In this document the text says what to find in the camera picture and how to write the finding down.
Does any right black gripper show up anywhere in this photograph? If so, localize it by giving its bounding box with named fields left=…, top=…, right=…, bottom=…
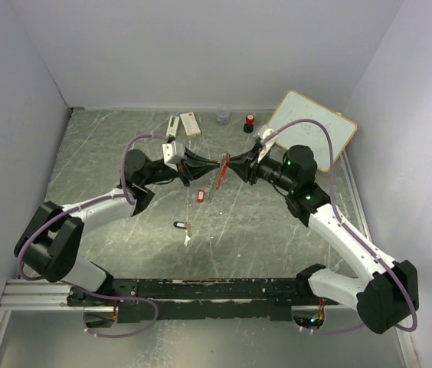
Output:
left=226, top=146, right=296, bottom=192

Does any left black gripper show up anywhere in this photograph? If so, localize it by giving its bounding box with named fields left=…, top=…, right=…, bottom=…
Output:
left=142, top=146, right=220, bottom=187

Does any red handle keyring chain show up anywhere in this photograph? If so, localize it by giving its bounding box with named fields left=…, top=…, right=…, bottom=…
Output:
left=205, top=152, right=231, bottom=203

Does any red key tag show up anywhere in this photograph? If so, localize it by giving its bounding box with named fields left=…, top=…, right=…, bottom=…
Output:
left=197, top=189, right=205, bottom=202

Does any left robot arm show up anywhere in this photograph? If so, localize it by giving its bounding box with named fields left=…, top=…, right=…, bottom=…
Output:
left=14, top=149, right=219, bottom=306

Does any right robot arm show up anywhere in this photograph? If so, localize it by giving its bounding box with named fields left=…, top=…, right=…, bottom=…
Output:
left=227, top=142, right=419, bottom=334

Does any red black stamp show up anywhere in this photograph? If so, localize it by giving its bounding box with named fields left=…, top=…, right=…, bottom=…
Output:
left=244, top=114, right=255, bottom=133

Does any white staples box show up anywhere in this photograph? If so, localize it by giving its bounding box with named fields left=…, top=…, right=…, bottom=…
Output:
left=180, top=112, right=201, bottom=140

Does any white stapler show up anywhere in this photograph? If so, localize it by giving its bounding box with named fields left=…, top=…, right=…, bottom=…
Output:
left=165, top=116, right=180, bottom=137

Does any clear paperclip jar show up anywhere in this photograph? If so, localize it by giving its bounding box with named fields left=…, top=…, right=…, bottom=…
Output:
left=216, top=107, right=231, bottom=125

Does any black key tag with key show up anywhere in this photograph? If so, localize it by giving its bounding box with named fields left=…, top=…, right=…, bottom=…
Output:
left=173, top=221, right=192, bottom=237

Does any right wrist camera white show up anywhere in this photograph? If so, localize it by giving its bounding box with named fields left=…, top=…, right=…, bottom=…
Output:
left=257, top=124, right=277, bottom=163

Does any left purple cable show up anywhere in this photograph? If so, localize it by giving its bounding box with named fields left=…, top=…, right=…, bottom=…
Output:
left=15, top=133, right=171, bottom=338

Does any purple cable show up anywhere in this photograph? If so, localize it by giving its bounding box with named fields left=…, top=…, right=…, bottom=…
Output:
left=15, top=133, right=171, bottom=338
left=261, top=119, right=419, bottom=335

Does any small whiteboard wood frame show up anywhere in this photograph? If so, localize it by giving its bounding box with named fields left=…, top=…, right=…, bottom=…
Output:
left=267, top=90, right=358, bottom=173

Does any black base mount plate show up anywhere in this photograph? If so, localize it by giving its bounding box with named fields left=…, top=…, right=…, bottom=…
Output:
left=67, top=278, right=319, bottom=324

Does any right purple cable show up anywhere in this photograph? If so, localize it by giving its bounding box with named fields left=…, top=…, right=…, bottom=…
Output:
left=261, top=119, right=419, bottom=335

